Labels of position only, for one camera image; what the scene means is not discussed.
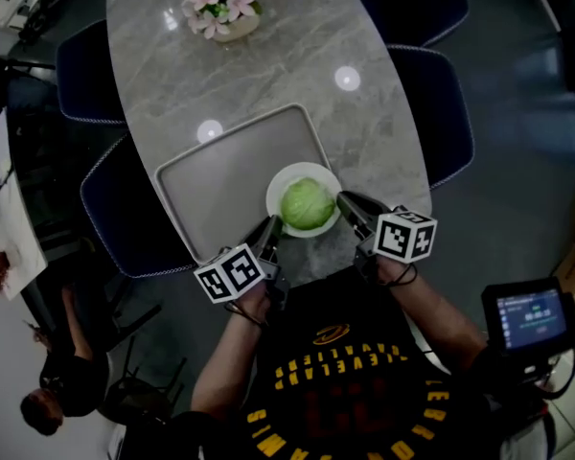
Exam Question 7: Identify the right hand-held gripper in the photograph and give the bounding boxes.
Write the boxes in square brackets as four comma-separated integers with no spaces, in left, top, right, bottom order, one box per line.
[337,191,438,282]

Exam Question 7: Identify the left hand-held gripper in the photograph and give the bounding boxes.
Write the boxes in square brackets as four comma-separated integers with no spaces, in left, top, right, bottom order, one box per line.
[194,215,291,311]

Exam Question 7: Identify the green cabbage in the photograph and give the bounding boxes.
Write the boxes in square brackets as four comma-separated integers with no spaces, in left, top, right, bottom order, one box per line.
[280,176,336,232]

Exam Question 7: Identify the white round plate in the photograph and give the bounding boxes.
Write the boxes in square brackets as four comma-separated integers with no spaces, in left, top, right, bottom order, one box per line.
[265,161,342,239]

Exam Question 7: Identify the person's left forearm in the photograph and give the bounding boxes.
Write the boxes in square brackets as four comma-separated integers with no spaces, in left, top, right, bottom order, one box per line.
[190,285,269,419]

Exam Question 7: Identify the person's right forearm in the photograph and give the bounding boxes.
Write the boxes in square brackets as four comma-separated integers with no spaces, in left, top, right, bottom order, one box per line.
[377,256,490,368]

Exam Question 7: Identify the grey marble table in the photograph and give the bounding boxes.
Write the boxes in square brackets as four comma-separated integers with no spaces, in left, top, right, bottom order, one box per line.
[105,0,432,289]

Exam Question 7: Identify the grey rectangular tray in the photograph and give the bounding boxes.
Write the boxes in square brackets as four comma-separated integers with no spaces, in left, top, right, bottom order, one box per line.
[153,103,332,265]

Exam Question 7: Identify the grey chair with black legs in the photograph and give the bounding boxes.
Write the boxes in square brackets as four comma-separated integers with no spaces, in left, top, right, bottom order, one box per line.
[52,275,163,354]

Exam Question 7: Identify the black jersey with yellow letters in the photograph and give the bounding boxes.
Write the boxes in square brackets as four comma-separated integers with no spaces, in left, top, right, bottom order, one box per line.
[119,265,509,460]

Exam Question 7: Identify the black monitor screen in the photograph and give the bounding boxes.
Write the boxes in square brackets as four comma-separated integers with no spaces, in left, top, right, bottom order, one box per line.
[481,278,575,358]

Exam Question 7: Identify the black metal chair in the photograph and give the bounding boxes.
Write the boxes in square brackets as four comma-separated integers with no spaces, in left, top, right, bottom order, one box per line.
[98,337,188,426]

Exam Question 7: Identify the pink flowers in white pot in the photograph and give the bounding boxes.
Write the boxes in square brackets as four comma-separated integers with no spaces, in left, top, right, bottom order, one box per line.
[178,0,282,43]

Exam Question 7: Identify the white side table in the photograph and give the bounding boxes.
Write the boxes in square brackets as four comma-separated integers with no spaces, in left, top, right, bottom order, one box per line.
[0,107,49,301]

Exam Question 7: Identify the white fabric bag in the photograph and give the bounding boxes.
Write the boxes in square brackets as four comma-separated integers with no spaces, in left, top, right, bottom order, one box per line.
[500,395,557,460]

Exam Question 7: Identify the black wrist strap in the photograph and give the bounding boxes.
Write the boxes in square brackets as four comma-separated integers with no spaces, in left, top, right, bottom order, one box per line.
[385,264,419,288]
[223,299,268,329]

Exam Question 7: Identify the black monitor cable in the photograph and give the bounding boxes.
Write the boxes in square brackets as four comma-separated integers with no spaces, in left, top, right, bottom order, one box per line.
[521,333,575,402]

